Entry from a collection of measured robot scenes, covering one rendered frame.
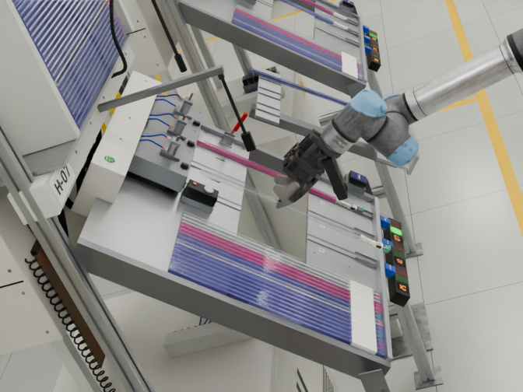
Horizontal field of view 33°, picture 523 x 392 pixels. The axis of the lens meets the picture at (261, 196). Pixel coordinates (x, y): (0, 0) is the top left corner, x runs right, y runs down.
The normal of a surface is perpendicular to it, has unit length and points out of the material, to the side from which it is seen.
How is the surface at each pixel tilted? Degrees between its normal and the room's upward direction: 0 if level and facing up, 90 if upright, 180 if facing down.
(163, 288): 90
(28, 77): 90
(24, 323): 90
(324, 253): 45
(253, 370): 0
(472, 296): 0
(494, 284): 0
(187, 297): 90
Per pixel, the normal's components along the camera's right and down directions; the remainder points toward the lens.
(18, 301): -0.07, 0.52
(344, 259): 0.41, -0.76
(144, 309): -0.34, -0.81
